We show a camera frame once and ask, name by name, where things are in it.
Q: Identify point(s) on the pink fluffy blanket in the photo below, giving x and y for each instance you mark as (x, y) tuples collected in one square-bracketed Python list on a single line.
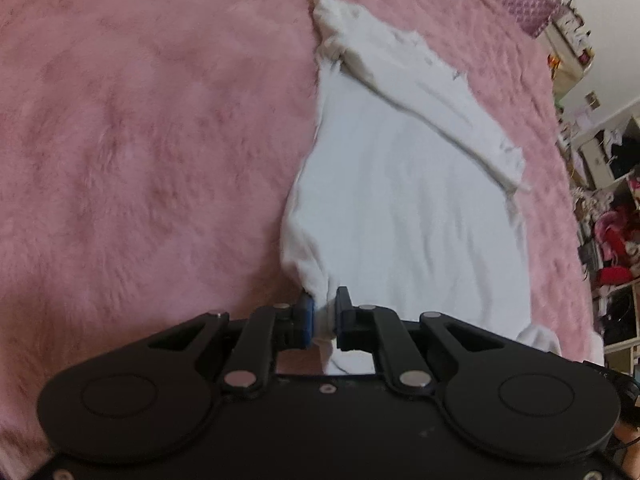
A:
[(150, 110)]

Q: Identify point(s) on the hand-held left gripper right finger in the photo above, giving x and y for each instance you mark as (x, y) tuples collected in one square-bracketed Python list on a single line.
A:
[(344, 320)]

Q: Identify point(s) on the person's right hand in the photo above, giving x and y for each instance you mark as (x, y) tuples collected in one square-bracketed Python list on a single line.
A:
[(629, 435)]

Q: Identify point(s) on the pink plush toy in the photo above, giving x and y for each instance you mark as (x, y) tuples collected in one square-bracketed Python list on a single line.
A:
[(612, 230)]

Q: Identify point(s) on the wall socket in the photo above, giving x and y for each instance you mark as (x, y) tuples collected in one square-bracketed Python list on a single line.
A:
[(593, 99)]

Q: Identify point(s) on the white printed bag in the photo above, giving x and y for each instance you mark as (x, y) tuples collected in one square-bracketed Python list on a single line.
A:
[(575, 35)]

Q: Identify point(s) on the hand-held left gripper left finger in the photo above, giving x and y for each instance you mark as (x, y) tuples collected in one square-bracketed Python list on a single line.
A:
[(306, 320)]

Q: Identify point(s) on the white storage shelf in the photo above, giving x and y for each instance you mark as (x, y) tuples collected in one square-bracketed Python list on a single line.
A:
[(597, 160)]

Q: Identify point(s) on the white long-sleeve shirt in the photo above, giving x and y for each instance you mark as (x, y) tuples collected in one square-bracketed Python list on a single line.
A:
[(400, 210)]

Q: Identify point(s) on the red yellow snack packet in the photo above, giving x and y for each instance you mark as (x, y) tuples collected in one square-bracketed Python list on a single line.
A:
[(554, 65)]

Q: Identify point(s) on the red cloth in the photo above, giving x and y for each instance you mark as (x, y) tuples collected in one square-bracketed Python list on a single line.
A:
[(615, 276)]

